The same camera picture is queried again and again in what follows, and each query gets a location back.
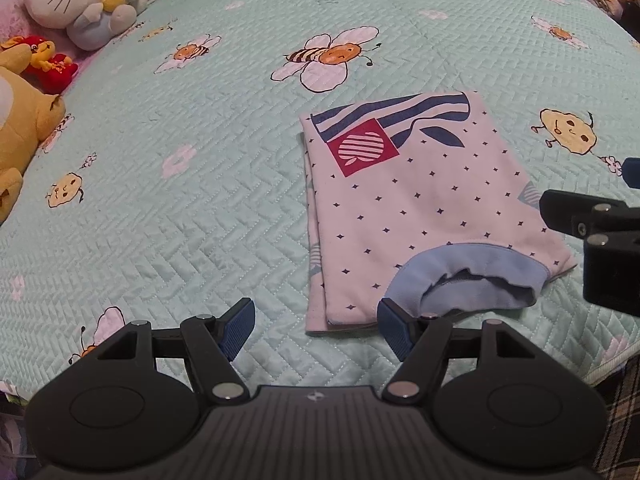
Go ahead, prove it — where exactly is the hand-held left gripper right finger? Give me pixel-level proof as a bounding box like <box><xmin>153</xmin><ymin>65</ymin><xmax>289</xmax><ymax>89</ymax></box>
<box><xmin>377</xmin><ymin>298</ymin><xmax>540</xmax><ymax>406</ymax></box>

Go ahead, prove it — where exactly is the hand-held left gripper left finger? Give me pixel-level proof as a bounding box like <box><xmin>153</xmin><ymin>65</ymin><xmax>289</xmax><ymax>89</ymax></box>
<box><xmin>97</xmin><ymin>298</ymin><xmax>256</xmax><ymax>406</ymax></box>

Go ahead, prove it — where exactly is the white blue-patterned long-sleeve shirt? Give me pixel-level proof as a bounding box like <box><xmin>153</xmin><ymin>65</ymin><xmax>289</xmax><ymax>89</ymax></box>
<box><xmin>299</xmin><ymin>90</ymin><xmax>579</xmax><ymax>337</ymax></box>

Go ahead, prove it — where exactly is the dark plaid cloth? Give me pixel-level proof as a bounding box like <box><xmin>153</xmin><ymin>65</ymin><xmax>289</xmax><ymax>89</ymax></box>
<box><xmin>592</xmin><ymin>360</ymin><xmax>640</xmax><ymax>480</ymax></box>

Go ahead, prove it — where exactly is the mint quilted bee-print bedspread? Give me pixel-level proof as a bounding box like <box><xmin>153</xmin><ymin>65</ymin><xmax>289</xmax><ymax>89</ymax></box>
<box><xmin>0</xmin><ymin>0</ymin><xmax>640</xmax><ymax>396</ymax></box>

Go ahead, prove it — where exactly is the yellow plush toy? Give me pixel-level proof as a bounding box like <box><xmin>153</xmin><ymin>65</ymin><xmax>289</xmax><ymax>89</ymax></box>
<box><xmin>0</xmin><ymin>42</ymin><xmax>67</xmax><ymax>224</ymax></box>

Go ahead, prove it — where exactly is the red plush toy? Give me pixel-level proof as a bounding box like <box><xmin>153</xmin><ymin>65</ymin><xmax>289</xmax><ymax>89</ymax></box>
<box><xmin>0</xmin><ymin>35</ymin><xmax>80</xmax><ymax>95</ymax></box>

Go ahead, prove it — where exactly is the pink floral cloth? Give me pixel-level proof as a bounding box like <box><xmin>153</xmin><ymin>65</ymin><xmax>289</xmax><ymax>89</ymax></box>
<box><xmin>0</xmin><ymin>0</ymin><xmax>101</xmax><ymax>96</ymax></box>

